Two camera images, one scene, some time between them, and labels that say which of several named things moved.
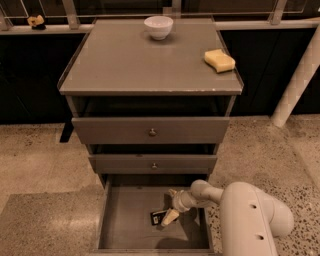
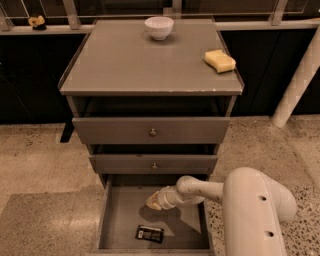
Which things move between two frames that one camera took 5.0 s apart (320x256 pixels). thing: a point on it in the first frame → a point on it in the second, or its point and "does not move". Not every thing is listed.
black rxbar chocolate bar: x=157 y=217 → x=149 y=233
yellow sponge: x=219 y=60 does not move
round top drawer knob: x=152 y=132 does not move
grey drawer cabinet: x=152 y=97 does not move
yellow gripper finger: x=170 y=216 → x=154 y=202
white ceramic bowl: x=159 y=27 does not move
